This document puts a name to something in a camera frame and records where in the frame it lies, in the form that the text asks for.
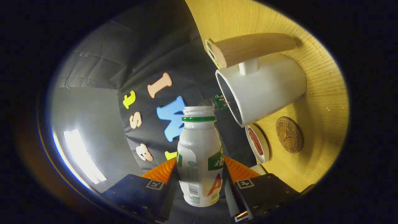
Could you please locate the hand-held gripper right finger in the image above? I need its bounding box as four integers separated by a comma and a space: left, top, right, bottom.
222, 156, 302, 223

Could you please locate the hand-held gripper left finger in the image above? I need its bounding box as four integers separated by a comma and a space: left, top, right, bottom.
101, 157, 179, 223

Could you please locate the round cork coaster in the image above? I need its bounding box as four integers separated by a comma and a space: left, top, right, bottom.
275, 116, 304, 154

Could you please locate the white juice bottle green label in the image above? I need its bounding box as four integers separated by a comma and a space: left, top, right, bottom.
176, 106, 225, 208

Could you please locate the white cup wooden handle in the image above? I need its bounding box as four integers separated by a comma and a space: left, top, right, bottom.
215, 33, 307, 128

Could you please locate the clear plastic water bottle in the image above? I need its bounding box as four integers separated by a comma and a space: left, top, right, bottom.
198, 93, 230, 112

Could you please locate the small white plate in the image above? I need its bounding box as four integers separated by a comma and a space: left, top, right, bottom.
245, 124, 270, 164

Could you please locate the red meat slice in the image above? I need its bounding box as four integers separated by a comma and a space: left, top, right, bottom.
248, 128, 264, 156

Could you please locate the ceiling light panel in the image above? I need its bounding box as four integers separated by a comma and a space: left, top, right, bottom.
63, 129, 107, 184

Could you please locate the wooden table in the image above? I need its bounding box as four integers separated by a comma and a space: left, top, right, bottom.
185, 0, 349, 193

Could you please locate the white divided tray with beans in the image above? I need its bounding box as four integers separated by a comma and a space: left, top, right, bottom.
205, 39, 223, 69

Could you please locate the black backdrop cloth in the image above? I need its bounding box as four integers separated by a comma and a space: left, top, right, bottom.
56, 0, 258, 224

